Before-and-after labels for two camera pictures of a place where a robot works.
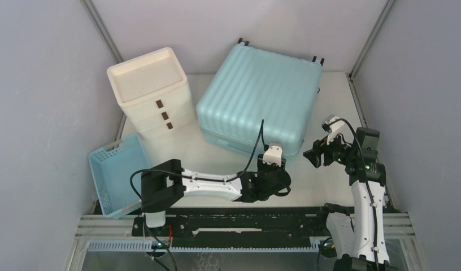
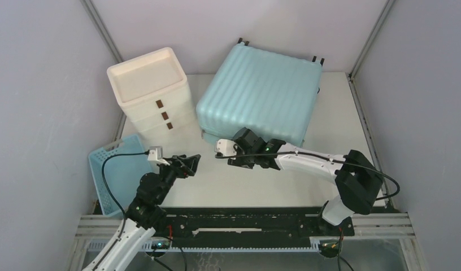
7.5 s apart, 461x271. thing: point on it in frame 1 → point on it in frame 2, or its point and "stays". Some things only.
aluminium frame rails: x=99 y=228 stays
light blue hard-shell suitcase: x=256 y=87 stays
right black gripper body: x=335 y=151 → x=244 y=158
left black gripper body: x=263 y=168 → x=172 y=172
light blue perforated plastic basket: x=116 y=169 stays
